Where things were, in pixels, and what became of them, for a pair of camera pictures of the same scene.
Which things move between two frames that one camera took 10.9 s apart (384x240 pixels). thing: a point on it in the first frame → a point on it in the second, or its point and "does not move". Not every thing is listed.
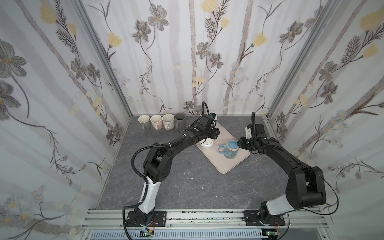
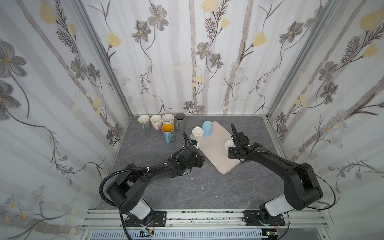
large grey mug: x=180 y=119 does not move
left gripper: x=215 y=133 → x=200 y=161
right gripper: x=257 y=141 → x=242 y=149
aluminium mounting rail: x=103 y=219 does not move
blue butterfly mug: x=230 y=150 → x=168 y=132
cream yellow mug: x=168 y=121 does not move
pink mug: x=156 y=122 does not move
